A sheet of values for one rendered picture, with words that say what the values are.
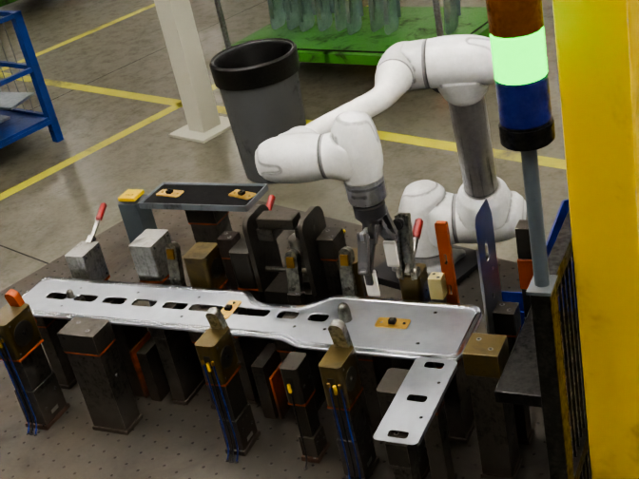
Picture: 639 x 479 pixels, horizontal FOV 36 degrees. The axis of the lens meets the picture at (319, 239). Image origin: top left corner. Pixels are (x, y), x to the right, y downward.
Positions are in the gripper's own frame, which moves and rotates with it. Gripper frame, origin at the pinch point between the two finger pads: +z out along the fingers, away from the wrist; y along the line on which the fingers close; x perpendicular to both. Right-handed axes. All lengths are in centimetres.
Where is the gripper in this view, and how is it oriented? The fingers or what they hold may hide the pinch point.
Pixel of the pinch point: (383, 276)
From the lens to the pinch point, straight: 236.4
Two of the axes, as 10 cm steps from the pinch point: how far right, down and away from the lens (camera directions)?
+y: -4.0, 5.0, -7.7
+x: 8.9, 0.3, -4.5
